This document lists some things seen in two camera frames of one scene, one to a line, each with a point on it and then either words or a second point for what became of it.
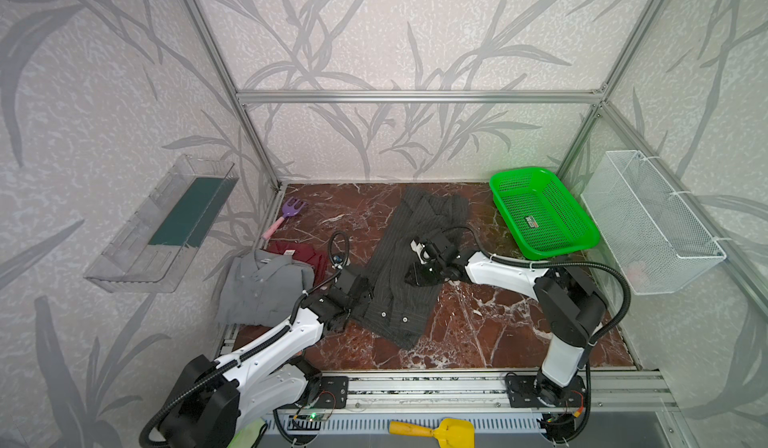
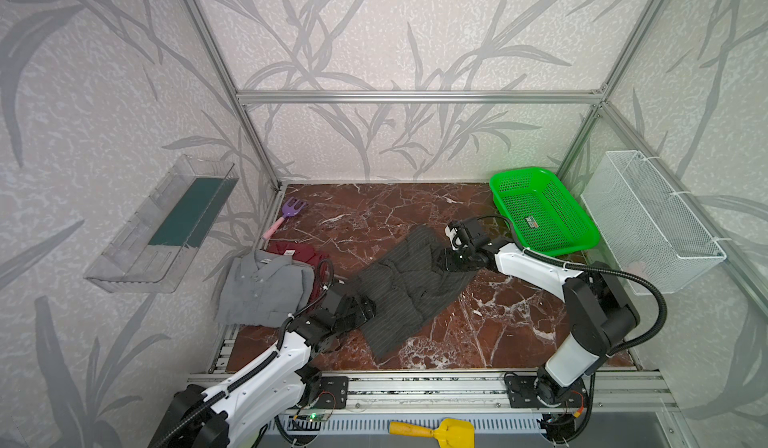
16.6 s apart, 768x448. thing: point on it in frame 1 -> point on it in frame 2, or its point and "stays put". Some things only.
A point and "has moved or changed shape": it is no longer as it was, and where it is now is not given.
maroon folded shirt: x=307 y=253 stays put
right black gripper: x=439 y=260 -> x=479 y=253
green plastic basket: x=540 y=214 stays put
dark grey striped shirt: x=391 y=305 has moved or changed shape
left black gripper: x=360 y=289 -> x=358 y=307
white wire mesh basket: x=659 y=243 stays put
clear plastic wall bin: x=149 y=247 stays put
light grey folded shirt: x=260 y=288 stays put
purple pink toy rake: x=288 y=210 stays put
